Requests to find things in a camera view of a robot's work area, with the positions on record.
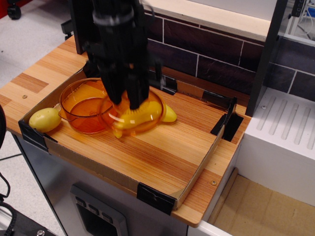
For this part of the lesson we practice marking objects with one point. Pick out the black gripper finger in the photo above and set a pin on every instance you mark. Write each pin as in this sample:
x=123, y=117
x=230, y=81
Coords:
x=137, y=87
x=113, y=79

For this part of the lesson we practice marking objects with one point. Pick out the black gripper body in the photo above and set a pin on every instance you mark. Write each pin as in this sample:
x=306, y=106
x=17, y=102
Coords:
x=121, y=52

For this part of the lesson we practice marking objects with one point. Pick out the orange transparent pot lid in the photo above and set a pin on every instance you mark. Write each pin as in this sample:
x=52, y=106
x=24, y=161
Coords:
x=109, y=112

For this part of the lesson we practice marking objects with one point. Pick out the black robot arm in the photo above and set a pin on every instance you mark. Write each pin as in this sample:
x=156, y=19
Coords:
x=115, y=7

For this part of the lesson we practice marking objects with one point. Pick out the orange transparent pot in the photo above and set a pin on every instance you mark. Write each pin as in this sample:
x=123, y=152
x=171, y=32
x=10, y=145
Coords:
x=80, y=105

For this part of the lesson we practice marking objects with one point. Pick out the yellow plastic banana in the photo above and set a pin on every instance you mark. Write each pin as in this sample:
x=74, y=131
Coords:
x=169, y=115

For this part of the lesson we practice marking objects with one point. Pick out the yellow plastic potato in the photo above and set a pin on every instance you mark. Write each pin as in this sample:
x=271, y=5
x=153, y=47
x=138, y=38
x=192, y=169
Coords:
x=45, y=120

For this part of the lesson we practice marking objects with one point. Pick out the cardboard fence with black tape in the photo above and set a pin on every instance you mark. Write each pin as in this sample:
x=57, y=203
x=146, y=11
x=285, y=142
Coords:
x=182, y=159

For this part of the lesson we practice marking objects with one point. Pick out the black caster wheel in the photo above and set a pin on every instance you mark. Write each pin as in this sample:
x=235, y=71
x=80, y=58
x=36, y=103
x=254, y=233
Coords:
x=13, y=10

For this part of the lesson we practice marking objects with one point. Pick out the white toy sink drainboard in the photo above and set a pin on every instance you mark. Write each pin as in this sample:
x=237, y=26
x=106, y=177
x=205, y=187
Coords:
x=278, y=147

